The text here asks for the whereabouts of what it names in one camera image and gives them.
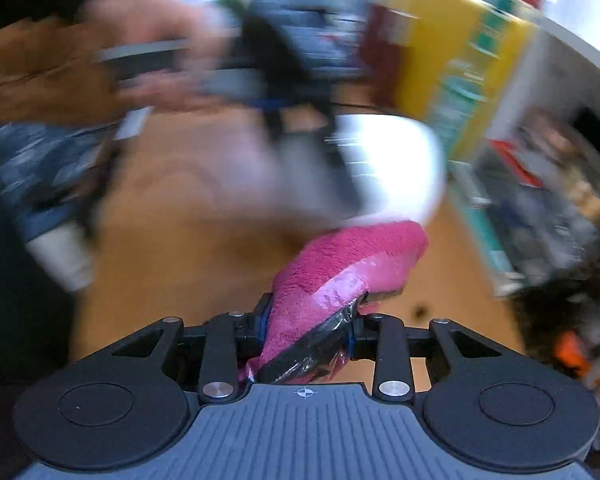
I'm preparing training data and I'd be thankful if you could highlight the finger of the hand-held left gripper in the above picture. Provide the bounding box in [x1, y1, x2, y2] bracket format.
[262, 105, 363, 217]

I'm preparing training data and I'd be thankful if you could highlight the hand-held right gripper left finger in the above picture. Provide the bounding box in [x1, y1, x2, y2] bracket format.
[111, 292, 273, 403]

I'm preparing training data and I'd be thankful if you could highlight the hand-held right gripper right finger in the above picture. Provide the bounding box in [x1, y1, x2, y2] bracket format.
[347, 312, 506, 403]

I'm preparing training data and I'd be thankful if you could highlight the white bowl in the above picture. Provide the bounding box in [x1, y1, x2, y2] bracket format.
[260, 112, 448, 233]

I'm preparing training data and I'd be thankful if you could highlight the pink sponge cloth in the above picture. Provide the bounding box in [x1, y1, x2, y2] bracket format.
[237, 220, 429, 386]

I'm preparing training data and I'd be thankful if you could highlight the person's left hand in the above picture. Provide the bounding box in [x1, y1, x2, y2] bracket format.
[87, 0, 248, 111]

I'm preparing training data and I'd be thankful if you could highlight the brown box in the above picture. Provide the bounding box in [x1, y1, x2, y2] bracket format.
[362, 2, 408, 103]

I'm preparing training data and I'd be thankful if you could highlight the yellow box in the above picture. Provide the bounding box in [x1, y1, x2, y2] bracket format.
[395, 0, 536, 161]

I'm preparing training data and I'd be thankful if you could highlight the white and teal book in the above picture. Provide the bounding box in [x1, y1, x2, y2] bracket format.
[450, 160, 526, 291]

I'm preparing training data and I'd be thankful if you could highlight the blue patterned object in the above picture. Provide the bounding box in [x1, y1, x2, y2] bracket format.
[0, 120, 108, 292]

